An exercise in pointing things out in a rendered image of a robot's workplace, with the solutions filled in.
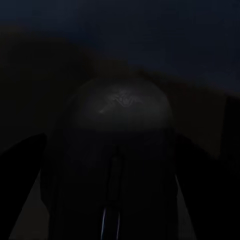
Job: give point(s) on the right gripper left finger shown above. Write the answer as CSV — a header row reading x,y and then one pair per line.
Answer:
x,y
19,168

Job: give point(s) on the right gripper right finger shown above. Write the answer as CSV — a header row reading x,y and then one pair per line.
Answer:
x,y
211,192

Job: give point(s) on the mouse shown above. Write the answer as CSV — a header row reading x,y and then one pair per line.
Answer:
x,y
108,169

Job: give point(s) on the desk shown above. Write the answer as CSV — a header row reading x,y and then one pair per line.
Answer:
x,y
190,49

